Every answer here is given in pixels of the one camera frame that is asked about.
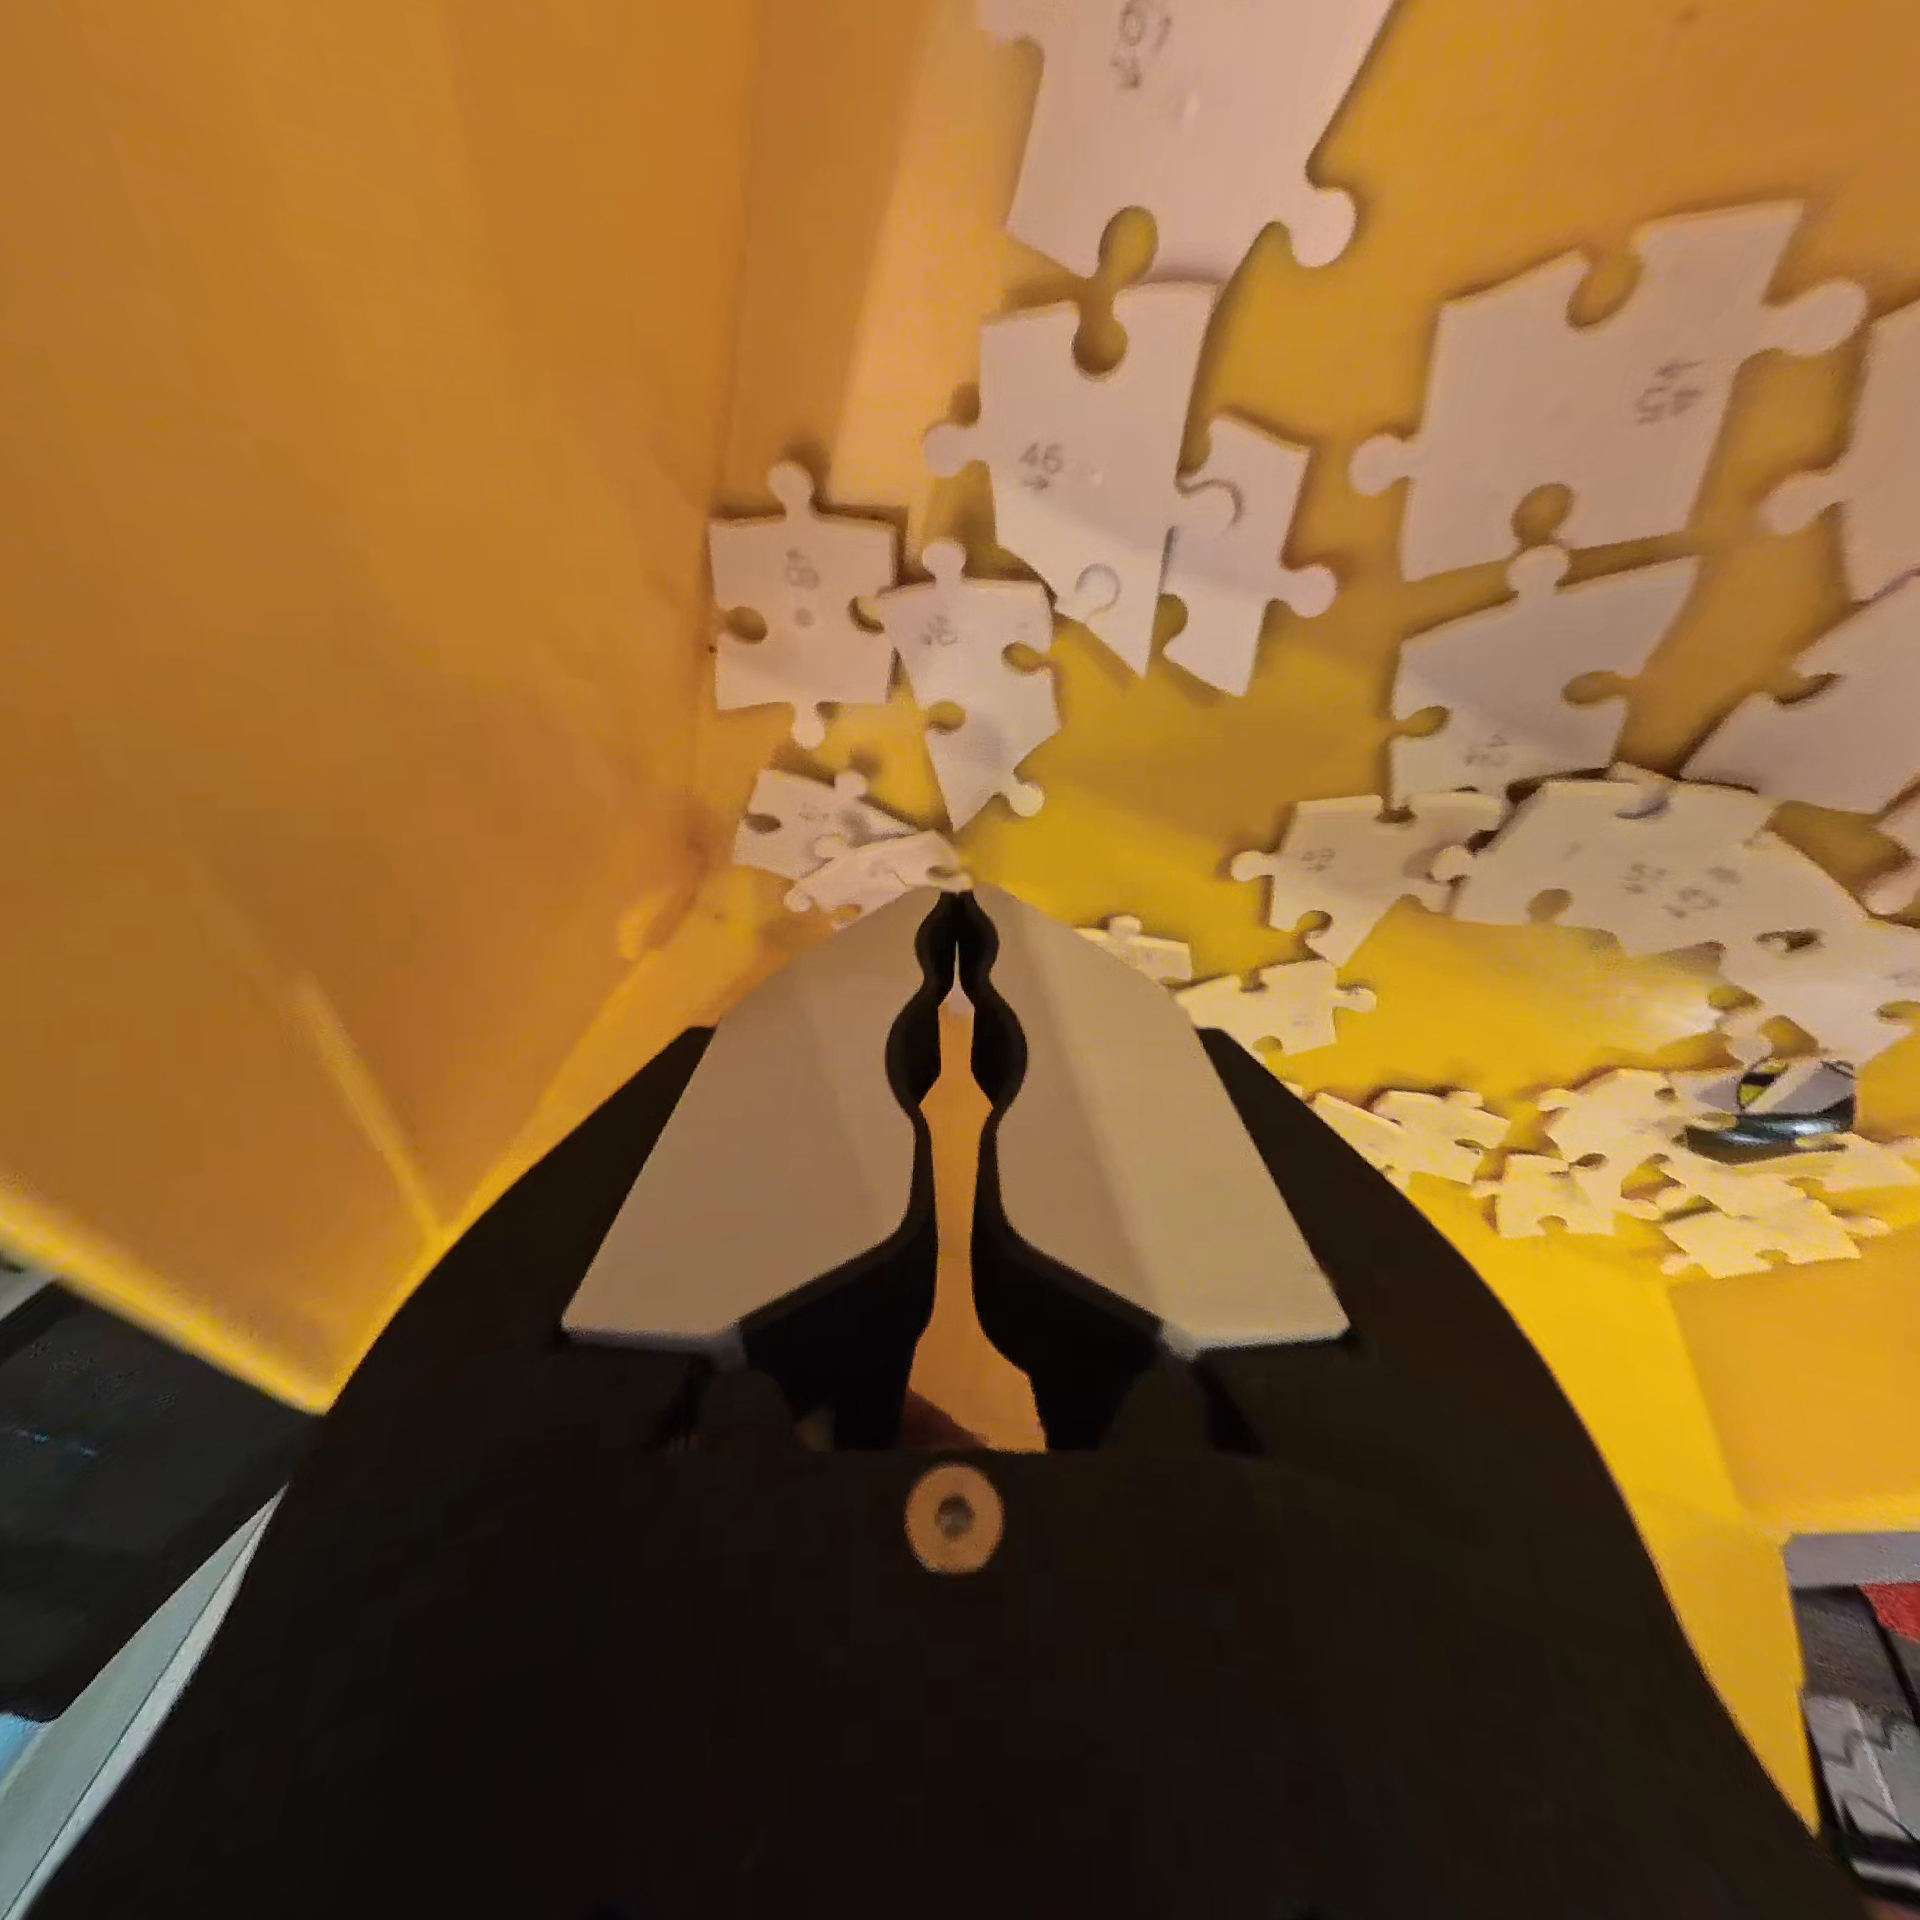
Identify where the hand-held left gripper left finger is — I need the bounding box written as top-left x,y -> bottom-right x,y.
561,895 -> 955,1452

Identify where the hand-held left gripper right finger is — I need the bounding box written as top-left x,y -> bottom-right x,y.
961,884 -> 1351,1452

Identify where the yellow plastic bin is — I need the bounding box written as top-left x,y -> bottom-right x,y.
0,0 -> 1920,1846

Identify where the pile of puzzle pieces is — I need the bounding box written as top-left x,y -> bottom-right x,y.
704,0 -> 1920,1285

